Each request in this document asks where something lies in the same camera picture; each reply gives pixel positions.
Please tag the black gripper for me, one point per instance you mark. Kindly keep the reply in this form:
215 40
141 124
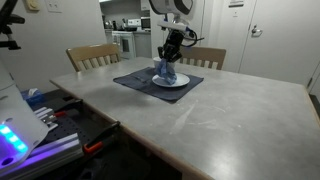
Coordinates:
174 41

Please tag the blue microfibre cloth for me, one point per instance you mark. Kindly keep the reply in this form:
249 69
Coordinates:
166 71

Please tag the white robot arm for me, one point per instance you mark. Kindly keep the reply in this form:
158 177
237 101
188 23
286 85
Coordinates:
20 110

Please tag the white round plate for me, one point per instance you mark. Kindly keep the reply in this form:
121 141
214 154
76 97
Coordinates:
182 80

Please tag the light wooden slat-back chair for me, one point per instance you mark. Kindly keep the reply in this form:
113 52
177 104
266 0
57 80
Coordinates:
206 53
90 51

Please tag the silver metal fork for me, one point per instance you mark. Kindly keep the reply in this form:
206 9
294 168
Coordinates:
140 78

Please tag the dark blue woven placemat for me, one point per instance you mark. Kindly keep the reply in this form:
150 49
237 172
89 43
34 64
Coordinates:
166 94

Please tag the microwave oven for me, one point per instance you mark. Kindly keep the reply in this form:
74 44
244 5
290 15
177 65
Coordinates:
145 24

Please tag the white countertop appliance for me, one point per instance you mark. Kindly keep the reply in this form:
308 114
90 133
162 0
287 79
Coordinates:
134 22

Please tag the dark door sign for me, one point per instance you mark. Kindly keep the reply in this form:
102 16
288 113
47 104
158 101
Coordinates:
236 3

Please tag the white door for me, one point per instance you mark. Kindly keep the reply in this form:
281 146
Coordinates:
283 43

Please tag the black perforated mounting board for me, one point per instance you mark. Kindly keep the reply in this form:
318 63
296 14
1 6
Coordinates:
70 128

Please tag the grey aluminium blocks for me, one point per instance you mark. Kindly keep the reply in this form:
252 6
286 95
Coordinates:
45 116

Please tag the blue tissue box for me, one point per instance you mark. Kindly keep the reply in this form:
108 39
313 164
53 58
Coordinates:
33 99

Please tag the beige round thermostat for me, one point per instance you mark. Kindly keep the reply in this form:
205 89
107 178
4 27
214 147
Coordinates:
32 4

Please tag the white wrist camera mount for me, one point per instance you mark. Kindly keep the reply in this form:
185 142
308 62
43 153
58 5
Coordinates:
173 25

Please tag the white light switch plate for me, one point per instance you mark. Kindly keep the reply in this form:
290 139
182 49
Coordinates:
54 6

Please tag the aluminium profile rail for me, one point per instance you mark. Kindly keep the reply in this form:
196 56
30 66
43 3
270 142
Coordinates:
56 150

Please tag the black camera on stand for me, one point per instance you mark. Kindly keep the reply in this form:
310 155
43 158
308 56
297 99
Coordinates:
11 20

